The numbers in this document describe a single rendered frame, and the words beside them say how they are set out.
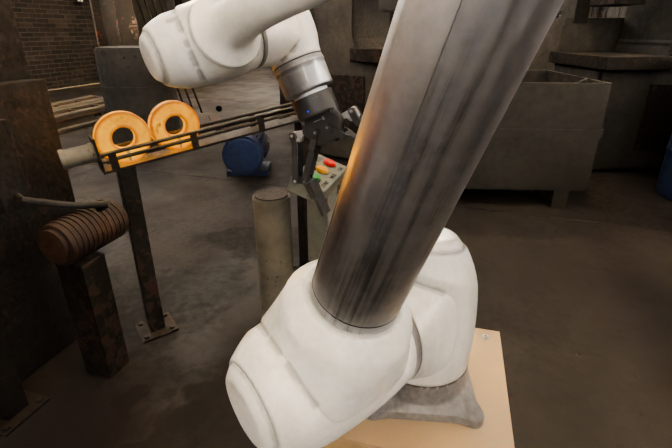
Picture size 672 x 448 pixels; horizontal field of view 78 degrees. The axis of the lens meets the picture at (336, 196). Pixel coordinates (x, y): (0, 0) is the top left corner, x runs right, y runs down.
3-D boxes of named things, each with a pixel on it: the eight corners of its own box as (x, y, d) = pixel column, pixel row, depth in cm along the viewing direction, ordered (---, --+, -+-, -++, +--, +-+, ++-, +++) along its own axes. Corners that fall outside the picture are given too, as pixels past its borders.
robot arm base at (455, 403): (459, 332, 82) (461, 308, 80) (485, 429, 61) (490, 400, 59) (366, 327, 84) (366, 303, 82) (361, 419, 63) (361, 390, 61)
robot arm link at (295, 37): (303, 66, 79) (246, 83, 72) (269, -15, 77) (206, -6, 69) (337, 44, 71) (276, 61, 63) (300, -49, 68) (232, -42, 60)
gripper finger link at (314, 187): (310, 182, 77) (306, 183, 78) (324, 216, 78) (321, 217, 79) (316, 177, 80) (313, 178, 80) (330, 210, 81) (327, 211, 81)
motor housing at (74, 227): (74, 377, 130) (26, 222, 110) (126, 332, 149) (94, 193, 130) (107, 387, 126) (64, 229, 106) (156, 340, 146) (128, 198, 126)
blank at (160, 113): (141, 105, 128) (144, 107, 126) (190, 95, 136) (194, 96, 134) (154, 153, 135) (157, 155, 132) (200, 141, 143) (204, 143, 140)
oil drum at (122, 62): (97, 155, 360) (73, 45, 327) (146, 139, 412) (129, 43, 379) (154, 161, 343) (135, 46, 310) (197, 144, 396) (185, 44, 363)
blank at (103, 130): (84, 116, 120) (86, 118, 117) (140, 105, 128) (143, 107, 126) (102, 167, 127) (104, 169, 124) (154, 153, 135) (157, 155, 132)
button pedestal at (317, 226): (290, 344, 144) (282, 175, 121) (314, 304, 165) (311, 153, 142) (334, 355, 139) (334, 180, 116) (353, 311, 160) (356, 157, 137)
